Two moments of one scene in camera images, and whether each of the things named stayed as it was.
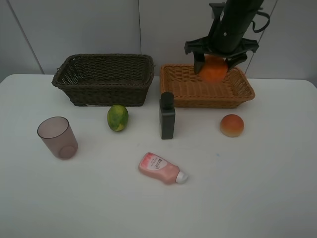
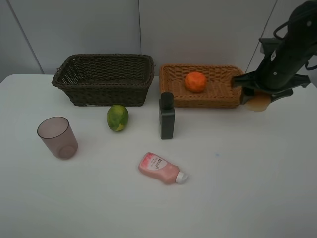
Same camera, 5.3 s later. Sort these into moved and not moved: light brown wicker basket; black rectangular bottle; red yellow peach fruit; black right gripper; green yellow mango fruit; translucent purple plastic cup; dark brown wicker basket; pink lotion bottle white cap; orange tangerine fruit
Moved: red yellow peach fruit; black right gripper; orange tangerine fruit
Not moved: green yellow mango fruit; translucent purple plastic cup; black rectangular bottle; dark brown wicker basket; pink lotion bottle white cap; light brown wicker basket
